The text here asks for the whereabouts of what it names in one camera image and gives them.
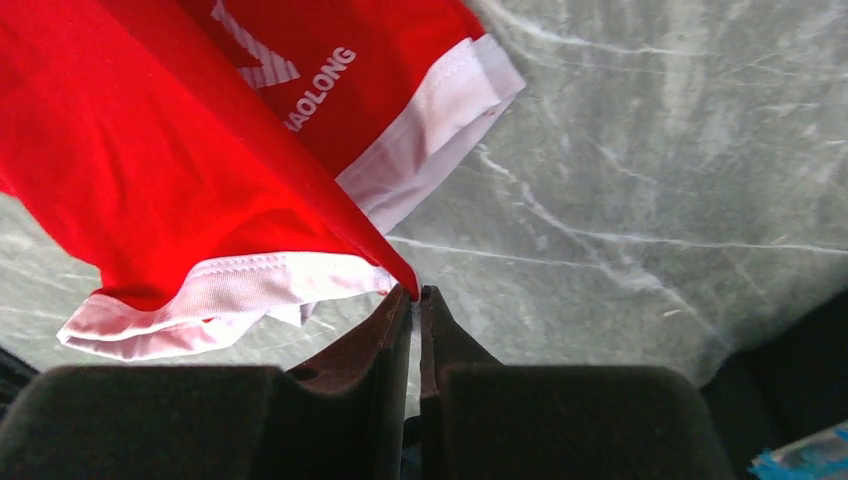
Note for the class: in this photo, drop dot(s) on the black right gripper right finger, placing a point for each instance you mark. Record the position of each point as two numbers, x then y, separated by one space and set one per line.
482 419

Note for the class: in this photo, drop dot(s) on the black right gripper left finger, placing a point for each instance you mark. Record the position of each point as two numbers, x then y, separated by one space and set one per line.
338 415

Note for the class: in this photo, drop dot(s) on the red white underwear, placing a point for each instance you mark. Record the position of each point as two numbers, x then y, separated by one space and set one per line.
218 161

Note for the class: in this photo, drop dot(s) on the black garment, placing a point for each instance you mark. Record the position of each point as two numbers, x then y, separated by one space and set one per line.
788 388

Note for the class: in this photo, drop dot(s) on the black toolbox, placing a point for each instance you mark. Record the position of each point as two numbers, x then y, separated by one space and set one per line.
822 455

